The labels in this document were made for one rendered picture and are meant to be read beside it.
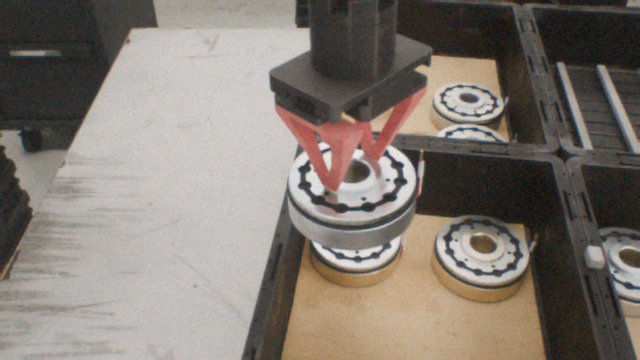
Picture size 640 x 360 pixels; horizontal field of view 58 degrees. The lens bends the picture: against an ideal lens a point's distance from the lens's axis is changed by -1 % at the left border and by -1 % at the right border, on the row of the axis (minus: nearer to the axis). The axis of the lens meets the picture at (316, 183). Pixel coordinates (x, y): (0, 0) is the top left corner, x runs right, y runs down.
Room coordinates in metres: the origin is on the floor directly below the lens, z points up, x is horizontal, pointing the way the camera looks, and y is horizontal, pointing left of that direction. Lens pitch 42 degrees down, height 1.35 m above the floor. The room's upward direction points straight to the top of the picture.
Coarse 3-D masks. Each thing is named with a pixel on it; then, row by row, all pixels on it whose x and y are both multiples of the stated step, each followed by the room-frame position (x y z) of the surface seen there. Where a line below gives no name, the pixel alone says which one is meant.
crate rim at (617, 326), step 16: (576, 160) 0.50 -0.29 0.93; (592, 160) 0.50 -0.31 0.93; (608, 160) 0.50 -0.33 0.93; (624, 160) 0.50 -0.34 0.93; (576, 176) 0.48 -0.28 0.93; (576, 192) 0.45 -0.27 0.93; (592, 224) 0.40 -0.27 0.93; (592, 240) 0.38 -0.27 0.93; (608, 272) 0.34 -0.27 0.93; (608, 288) 0.32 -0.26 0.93; (608, 304) 0.31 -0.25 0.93; (608, 320) 0.29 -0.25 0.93; (624, 320) 0.29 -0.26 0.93; (624, 336) 0.27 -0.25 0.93; (624, 352) 0.26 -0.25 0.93
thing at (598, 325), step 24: (408, 144) 0.53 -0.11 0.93; (432, 144) 0.53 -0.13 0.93; (552, 168) 0.49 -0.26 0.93; (288, 216) 0.42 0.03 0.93; (576, 216) 0.42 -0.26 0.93; (288, 240) 0.39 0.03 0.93; (576, 240) 0.38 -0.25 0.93; (576, 264) 0.35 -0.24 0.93; (264, 288) 0.33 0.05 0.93; (264, 312) 0.30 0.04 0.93; (600, 312) 0.30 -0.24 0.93; (264, 336) 0.28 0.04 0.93; (600, 336) 0.27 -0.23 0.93
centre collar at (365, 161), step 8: (328, 160) 0.36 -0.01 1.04; (352, 160) 0.37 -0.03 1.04; (360, 160) 0.36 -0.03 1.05; (368, 160) 0.36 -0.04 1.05; (328, 168) 0.35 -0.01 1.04; (368, 168) 0.36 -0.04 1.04; (376, 168) 0.35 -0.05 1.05; (368, 176) 0.34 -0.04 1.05; (376, 176) 0.34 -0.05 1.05; (344, 184) 0.33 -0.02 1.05; (352, 184) 0.33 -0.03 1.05; (360, 184) 0.33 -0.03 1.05; (368, 184) 0.33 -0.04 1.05; (376, 184) 0.34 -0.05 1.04; (336, 192) 0.33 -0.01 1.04; (344, 192) 0.33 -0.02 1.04; (352, 192) 0.33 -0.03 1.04; (360, 192) 0.33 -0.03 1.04; (368, 192) 0.33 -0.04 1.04
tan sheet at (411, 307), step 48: (432, 240) 0.47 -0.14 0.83; (336, 288) 0.40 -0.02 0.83; (384, 288) 0.40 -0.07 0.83; (432, 288) 0.40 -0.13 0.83; (528, 288) 0.40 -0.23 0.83; (288, 336) 0.34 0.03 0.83; (336, 336) 0.34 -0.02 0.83; (384, 336) 0.34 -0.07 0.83; (432, 336) 0.34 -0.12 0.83; (480, 336) 0.34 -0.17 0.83; (528, 336) 0.34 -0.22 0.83
